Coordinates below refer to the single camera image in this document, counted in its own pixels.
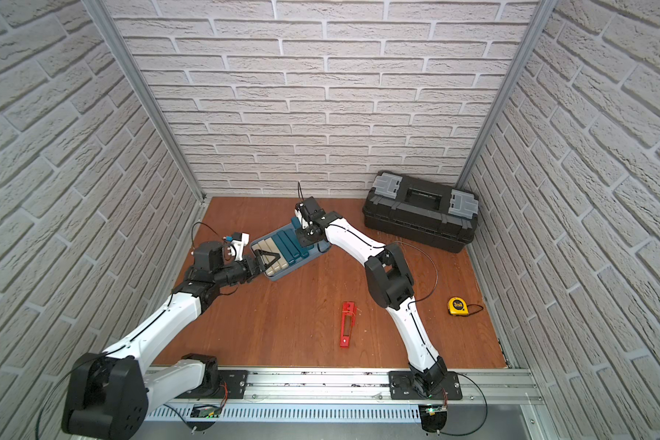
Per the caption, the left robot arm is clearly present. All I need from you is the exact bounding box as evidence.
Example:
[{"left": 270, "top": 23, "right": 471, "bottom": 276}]
[{"left": 62, "top": 241, "right": 281, "bottom": 439}]

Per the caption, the yellow tape measure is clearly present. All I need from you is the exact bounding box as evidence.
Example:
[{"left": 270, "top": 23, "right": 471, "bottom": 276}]
[{"left": 448, "top": 297, "right": 469, "bottom": 316}]

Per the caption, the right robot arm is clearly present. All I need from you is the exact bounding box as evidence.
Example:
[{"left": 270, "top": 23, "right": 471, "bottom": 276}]
[{"left": 294, "top": 197, "right": 447, "bottom": 397}]

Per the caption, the black plastic toolbox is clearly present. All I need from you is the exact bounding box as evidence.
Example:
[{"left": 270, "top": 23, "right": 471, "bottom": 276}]
[{"left": 362, "top": 170, "right": 480, "bottom": 253}]

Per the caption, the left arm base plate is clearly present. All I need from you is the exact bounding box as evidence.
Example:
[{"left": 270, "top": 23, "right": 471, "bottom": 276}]
[{"left": 208, "top": 370, "right": 249, "bottom": 400}]

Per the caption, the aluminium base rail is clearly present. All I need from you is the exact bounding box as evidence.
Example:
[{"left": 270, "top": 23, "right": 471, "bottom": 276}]
[{"left": 146, "top": 367, "right": 545, "bottom": 425}]

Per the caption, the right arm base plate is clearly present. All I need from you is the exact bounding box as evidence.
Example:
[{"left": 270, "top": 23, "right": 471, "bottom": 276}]
[{"left": 388, "top": 370, "right": 463, "bottom": 401}]

